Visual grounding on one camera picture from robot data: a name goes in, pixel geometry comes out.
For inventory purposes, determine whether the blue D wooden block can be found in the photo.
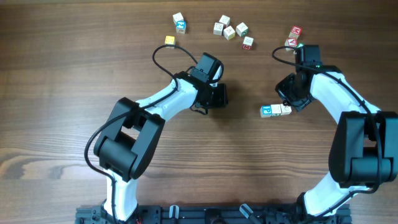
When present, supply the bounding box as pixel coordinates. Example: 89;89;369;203
280;104;292;116

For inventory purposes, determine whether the blue P wooden block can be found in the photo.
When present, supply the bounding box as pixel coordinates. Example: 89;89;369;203
260;105;272;118

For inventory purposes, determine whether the blue framed wooden block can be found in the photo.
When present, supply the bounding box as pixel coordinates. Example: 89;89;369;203
213;22;224;36

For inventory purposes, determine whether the yellow top wooden block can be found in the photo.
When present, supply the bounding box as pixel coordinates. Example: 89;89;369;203
165;35;176;49

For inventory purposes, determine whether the blue N wooden block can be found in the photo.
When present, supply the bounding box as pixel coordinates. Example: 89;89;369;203
175;21;187;34

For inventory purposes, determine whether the green sided white block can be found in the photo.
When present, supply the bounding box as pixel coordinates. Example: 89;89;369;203
271;104;282;116

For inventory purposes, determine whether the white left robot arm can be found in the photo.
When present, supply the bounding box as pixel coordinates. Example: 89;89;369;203
90;53;228;223

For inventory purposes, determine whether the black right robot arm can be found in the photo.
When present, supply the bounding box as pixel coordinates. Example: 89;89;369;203
275;45;397;223

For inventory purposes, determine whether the red A wooden block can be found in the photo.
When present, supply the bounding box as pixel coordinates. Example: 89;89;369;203
284;38;298;51

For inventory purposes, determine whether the yellow letter wooden block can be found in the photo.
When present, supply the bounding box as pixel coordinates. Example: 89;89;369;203
223;26;236;40

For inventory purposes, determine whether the red M wooden block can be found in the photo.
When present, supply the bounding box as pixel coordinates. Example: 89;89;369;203
242;36;254;50

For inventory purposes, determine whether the green letter wooden block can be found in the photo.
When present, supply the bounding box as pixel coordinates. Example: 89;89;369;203
236;22;249;37

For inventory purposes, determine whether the red sided wooden block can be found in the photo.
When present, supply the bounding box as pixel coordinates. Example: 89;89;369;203
219;15;231;28

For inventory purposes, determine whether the red W wooden block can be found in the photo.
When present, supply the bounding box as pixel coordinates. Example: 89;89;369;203
289;26;302;39

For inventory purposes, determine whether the plain top wooden block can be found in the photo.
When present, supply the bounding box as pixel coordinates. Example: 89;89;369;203
172;12;184;24

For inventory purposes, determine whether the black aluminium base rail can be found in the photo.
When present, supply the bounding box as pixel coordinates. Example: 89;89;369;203
75;204;353;224

